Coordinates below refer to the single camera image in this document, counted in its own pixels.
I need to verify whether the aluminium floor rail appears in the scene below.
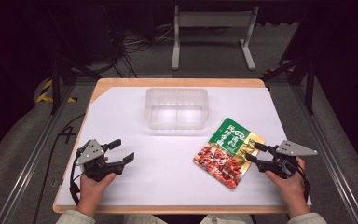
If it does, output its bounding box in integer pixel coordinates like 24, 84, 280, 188
0, 83, 76, 224
292, 84, 358, 224

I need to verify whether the yellow and black striped tape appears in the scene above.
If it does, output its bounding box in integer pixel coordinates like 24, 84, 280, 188
35, 78, 78, 104

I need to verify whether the black metal stand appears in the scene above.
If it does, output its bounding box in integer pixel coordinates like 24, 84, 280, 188
260, 54, 317, 115
49, 54, 104, 116

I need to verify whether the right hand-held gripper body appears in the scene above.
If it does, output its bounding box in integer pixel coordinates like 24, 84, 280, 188
256, 139, 319, 180

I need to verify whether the green and red food packet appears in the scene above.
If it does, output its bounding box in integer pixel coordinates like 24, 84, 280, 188
192, 117, 266, 190

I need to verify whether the white metal stand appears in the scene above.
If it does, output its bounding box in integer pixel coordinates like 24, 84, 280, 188
171, 5, 260, 72

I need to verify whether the person's left hand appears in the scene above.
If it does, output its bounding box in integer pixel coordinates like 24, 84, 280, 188
76, 156, 117, 217

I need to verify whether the person's right hand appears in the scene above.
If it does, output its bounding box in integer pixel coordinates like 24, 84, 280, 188
264, 157, 311, 219

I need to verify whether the white table mat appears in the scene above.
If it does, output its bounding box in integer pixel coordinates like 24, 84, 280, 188
55, 86, 312, 207

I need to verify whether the person's clothing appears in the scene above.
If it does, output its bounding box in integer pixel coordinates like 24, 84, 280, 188
123, 214, 255, 224

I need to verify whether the long black floor cable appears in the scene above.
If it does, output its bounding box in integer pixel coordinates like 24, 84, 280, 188
32, 113, 87, 224

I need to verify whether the bundle of black floor cables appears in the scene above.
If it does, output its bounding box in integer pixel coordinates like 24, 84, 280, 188
101, 6, 176, 78

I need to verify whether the clear plastic container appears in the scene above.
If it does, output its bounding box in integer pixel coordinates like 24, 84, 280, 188
143, 87, 210, 131

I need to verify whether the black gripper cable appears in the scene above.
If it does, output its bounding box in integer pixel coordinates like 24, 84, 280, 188
68, 155, 86, 206
294, 160, 311, 203

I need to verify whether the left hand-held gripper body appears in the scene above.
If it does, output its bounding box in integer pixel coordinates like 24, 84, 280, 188
75, 138, 110, 183

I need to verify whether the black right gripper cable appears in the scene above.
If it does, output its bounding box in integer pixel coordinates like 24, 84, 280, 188
294, 160, 311, 203

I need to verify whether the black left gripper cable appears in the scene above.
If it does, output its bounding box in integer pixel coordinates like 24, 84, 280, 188
68, 155, 86, 206

